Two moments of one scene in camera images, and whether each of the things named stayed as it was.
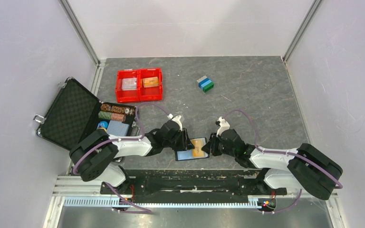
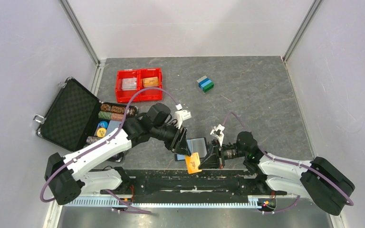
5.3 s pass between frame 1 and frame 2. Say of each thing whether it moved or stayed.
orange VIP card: moved
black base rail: stayed
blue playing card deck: stayed
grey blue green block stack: stayed
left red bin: stayed
